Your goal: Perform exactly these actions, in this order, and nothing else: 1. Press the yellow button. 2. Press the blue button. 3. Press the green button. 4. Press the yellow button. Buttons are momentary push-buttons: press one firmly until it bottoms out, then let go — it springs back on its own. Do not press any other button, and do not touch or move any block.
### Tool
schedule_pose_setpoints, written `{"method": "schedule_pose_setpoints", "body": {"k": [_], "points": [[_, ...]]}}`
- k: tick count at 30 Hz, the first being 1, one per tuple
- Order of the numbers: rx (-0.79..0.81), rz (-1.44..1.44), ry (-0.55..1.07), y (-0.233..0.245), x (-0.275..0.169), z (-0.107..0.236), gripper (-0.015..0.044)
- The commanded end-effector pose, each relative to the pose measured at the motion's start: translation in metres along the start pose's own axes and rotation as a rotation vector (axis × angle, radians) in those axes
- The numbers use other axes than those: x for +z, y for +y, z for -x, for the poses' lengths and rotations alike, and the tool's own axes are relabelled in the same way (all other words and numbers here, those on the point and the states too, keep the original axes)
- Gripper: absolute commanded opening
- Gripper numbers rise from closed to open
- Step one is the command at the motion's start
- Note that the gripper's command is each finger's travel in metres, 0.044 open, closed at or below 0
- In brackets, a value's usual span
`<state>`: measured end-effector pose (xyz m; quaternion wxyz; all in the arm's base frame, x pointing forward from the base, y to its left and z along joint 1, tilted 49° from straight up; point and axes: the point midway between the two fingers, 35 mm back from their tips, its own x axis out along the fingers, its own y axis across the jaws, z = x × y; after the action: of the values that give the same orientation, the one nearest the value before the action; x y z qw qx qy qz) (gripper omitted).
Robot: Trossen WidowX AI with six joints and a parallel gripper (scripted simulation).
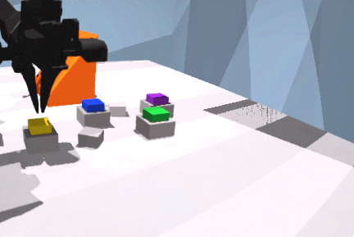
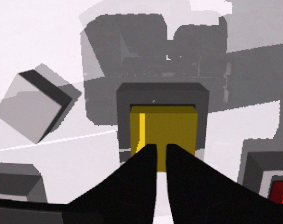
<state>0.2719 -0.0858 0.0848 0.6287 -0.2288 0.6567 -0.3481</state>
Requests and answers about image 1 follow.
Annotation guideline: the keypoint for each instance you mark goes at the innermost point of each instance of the blue button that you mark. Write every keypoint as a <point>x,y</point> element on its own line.
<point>92,113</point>

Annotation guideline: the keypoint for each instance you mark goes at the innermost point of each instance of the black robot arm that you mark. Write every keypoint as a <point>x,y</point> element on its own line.
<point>39,40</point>

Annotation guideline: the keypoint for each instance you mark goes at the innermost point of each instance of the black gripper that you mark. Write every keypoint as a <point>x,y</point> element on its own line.
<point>90,49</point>

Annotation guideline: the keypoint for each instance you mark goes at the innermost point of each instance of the purple button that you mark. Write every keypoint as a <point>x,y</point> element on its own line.
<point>156,100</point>

